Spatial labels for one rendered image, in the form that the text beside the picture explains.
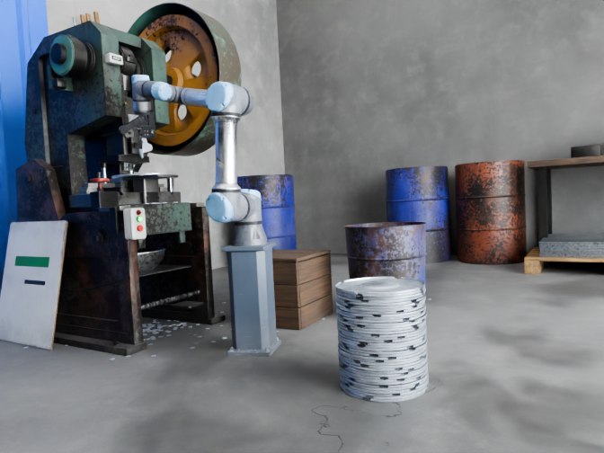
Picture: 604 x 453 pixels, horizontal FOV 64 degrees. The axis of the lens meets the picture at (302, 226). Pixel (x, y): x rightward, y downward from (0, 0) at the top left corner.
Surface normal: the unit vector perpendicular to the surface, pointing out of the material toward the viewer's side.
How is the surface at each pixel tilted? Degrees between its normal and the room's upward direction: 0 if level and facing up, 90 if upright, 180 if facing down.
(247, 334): 90
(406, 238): 92
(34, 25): 90
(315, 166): 90
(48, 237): 78
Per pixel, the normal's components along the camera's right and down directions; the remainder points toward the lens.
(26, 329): -0.52, -0.14
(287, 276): -0.48, 0.07
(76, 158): 0.86, -0.01
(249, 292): -0.21, 0.06
